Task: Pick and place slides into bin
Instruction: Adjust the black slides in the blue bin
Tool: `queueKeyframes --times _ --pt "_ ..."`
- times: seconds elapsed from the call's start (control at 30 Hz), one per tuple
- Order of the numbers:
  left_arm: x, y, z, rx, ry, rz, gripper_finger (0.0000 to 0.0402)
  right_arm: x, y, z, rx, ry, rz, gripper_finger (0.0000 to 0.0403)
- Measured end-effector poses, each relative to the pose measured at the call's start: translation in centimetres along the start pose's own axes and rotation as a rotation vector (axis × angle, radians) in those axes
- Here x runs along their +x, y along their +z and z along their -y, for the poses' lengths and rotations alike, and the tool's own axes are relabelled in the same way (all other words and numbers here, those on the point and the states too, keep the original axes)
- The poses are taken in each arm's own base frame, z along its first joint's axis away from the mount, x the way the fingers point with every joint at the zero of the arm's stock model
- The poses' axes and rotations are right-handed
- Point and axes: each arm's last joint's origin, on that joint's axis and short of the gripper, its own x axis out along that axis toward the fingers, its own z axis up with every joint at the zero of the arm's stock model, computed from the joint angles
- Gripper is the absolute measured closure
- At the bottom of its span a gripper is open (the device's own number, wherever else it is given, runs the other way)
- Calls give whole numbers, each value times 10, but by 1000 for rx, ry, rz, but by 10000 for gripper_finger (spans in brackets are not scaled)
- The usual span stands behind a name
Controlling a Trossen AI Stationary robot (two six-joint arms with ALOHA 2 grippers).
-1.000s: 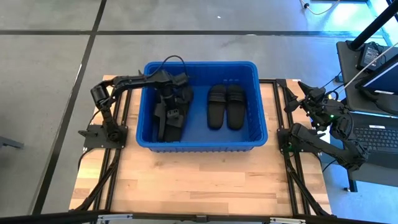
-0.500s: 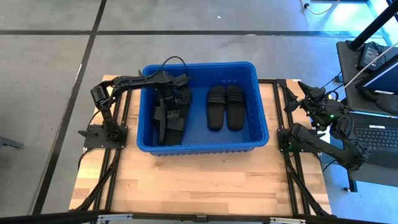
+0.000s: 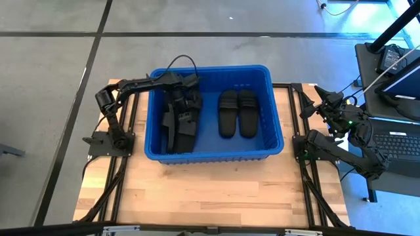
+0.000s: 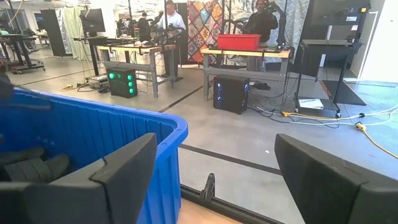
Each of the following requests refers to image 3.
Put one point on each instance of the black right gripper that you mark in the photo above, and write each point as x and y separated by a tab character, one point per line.
336	113

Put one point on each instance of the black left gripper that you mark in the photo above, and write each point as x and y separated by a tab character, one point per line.
187	95

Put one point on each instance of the black slide sandal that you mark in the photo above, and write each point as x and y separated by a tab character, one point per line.
199	118
248	113
228	113
185	144
169	131

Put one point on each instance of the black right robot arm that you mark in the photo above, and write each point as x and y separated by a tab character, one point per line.
341	155

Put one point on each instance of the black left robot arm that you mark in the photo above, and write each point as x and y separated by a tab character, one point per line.
141	83

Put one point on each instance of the blue plastic bin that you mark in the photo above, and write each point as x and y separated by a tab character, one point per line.
210	147

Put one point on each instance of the black desk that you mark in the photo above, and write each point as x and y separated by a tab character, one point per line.
365	75
407	185

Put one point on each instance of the black power adapter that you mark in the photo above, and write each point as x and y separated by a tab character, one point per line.
388	59

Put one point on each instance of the black tilted monitor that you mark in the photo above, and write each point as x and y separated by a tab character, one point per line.
407	85

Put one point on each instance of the black laptop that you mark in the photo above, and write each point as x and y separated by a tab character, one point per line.
403	147

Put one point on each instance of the black rig pillar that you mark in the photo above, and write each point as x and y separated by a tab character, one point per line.
393	29

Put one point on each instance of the grey metal foot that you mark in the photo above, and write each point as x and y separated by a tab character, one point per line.
11	150

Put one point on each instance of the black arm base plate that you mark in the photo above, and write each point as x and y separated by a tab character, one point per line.
298	145
98	145

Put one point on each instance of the black aluminium extrusion frame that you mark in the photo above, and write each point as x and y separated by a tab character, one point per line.
113	183

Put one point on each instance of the silver metal bracket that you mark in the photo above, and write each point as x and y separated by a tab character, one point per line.
121	228
303	232

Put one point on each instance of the black rig rail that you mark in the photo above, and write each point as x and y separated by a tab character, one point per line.
49	229

